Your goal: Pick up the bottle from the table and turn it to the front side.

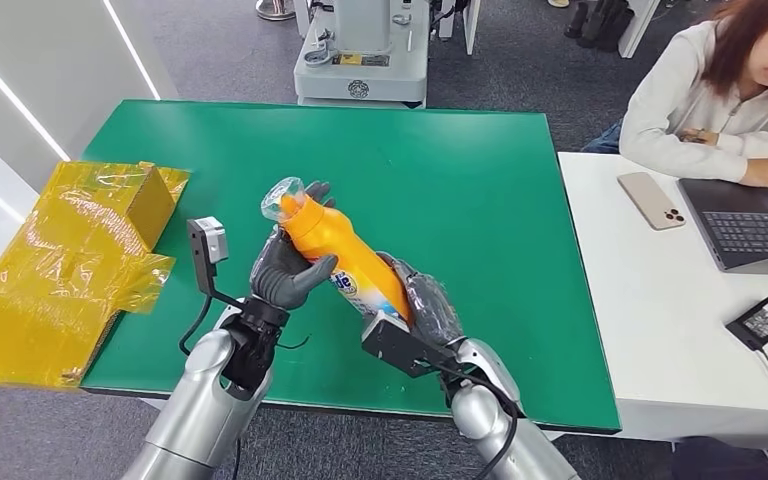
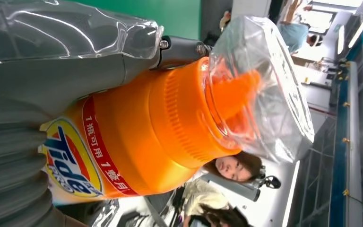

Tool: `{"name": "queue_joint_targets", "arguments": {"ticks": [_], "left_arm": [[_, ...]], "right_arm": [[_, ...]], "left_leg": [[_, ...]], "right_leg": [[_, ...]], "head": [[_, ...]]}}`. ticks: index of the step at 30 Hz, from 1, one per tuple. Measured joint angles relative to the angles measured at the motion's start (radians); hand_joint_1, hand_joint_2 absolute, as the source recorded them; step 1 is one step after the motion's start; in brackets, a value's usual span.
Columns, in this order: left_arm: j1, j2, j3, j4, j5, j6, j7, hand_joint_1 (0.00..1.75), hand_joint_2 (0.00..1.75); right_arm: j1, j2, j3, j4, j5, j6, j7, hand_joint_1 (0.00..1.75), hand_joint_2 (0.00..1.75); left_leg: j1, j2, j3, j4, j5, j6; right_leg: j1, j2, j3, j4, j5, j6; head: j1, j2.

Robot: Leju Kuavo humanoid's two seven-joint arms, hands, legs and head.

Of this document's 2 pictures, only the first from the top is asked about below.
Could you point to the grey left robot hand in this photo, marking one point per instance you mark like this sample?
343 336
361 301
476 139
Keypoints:
281 275

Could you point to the person's left hand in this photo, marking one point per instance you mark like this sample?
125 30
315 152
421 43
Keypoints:
698 136

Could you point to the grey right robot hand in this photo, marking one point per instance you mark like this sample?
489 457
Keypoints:
427 305

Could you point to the orange plastic bottle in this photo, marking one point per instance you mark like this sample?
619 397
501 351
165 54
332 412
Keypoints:
338 248

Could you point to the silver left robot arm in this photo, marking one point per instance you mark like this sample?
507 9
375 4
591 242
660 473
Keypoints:
202 411

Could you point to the pale grey robot base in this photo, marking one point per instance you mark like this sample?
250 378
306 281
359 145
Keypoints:
361 73

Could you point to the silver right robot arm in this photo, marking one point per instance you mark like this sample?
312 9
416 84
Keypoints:
496 424

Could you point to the person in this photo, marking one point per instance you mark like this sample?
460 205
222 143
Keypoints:
675 106

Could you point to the dark grey laptop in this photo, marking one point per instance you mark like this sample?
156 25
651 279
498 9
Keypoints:
748 228

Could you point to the beige smartphone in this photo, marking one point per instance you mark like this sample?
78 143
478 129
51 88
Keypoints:
650 200

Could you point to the green table mat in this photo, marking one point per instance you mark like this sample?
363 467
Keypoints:
424 185

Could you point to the white furniture leg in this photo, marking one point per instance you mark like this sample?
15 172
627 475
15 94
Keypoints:
637 26

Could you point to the black power adapter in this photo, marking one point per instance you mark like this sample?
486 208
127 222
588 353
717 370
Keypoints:
763 321

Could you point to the black shoes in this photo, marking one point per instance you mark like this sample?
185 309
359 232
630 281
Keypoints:
599 23

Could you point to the yellow taped cardboard box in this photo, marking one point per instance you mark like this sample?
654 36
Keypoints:
66 278

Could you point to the chrome stand base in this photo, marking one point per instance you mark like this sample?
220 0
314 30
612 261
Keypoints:
274 9

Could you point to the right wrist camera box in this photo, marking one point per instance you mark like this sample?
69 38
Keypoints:
397 344

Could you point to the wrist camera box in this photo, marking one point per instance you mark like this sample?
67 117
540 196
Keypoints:
208 242
397 344

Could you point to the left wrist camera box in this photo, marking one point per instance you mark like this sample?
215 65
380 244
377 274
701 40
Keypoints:
208 242

